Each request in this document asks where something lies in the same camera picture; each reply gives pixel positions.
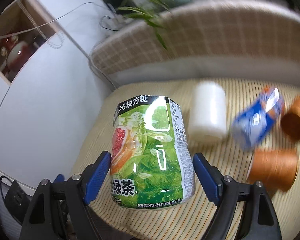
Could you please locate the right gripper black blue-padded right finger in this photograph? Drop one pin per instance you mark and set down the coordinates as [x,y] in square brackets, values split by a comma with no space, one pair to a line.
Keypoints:
[258,218]

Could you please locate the red white ornament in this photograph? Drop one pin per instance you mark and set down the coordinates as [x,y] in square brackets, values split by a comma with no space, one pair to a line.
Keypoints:
[16,51]

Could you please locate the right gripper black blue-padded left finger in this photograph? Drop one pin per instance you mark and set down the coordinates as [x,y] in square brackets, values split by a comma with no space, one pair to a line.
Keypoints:
[53,202]

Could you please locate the orange gold-lined cup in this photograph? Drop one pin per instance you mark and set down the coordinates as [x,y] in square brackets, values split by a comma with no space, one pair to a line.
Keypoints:
[290,122]
[276,169]

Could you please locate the white plastic cup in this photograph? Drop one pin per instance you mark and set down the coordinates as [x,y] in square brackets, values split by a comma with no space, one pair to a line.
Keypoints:
[207,121]

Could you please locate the far orange gold-lined cup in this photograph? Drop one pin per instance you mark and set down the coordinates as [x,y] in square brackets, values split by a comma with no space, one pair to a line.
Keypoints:
[290,122]

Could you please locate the beige plaid sofa backrest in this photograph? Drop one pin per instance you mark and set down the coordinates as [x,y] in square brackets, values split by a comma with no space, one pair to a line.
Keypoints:
[253,28]

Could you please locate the near orange gold-lined cup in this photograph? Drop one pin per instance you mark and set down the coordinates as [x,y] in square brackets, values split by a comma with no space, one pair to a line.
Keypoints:
[276,169]

